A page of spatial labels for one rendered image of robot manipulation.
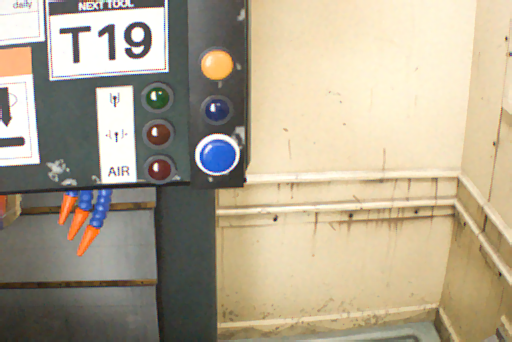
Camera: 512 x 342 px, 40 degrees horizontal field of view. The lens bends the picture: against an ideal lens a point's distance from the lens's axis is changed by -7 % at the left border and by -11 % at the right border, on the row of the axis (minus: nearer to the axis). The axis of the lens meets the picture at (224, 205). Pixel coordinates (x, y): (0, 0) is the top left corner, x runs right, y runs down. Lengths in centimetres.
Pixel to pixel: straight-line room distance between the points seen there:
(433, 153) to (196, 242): 70
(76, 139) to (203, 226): 83
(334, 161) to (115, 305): 65
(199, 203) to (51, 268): 31
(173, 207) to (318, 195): 53
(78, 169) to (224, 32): 17
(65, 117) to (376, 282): 150
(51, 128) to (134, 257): 82
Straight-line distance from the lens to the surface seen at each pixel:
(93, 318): 153
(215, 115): 62
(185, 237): 146
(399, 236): 198
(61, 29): 61
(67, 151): 65
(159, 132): 63
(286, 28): 169
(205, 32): 61
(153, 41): 61
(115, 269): 145
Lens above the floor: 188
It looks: 28 degrees down
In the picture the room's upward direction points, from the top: straight up
